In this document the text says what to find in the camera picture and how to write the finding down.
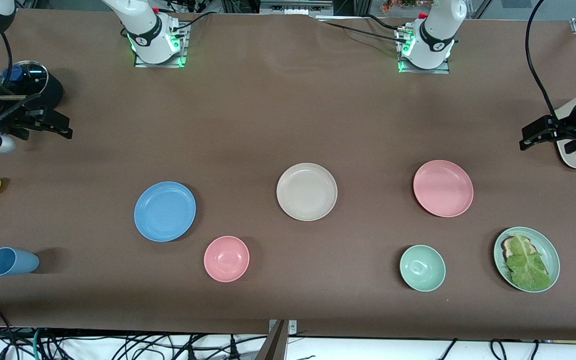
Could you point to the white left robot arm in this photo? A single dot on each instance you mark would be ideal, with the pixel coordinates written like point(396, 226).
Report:
point(430, 37)

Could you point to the brown table cover sheet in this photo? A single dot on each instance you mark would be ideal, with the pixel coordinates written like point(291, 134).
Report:
point(288, 125)

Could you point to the dark pot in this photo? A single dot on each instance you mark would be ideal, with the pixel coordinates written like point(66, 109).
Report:
point(54, 90)

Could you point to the beige plate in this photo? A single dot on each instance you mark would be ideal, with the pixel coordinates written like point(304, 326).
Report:
point(306, 191)

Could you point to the pink bowl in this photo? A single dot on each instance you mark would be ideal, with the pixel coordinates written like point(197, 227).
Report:
point(226, 258)

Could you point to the toast bread slice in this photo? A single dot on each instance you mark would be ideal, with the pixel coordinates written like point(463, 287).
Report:
point(509, 246)

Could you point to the artificial flowers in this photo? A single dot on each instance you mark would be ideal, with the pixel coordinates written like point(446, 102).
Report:
point(403, 5)

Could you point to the metal table edge bracket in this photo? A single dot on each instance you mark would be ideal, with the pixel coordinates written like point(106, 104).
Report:
point(280, 340)

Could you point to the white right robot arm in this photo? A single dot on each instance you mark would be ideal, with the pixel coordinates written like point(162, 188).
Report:
point(148, 35)

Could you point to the blue cup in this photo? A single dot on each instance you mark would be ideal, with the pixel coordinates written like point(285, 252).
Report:
point(12, 261)

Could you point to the glass lid with blue knob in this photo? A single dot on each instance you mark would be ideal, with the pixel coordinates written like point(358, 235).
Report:
point(30, 79)

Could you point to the blue plate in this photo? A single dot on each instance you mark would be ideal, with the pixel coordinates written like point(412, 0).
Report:
point(164, 211)

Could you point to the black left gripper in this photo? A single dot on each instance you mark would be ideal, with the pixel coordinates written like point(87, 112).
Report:
point(561, 128)

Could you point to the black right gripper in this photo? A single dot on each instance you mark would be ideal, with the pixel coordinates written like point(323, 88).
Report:
point(15, 114)

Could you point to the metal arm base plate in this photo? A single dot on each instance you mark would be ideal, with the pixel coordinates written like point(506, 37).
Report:
point(180, 57)
point(443, 69)

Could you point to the green plate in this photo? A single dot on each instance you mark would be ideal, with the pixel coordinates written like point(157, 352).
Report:
point(550, 250)

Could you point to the pink plate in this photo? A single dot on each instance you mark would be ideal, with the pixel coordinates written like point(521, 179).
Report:
point(443, 188)

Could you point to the green lettuce leaf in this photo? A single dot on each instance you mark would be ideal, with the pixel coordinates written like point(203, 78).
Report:
point(528, 267)

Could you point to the green bowl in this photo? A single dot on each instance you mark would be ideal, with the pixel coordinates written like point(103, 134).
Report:
point(422, 268)

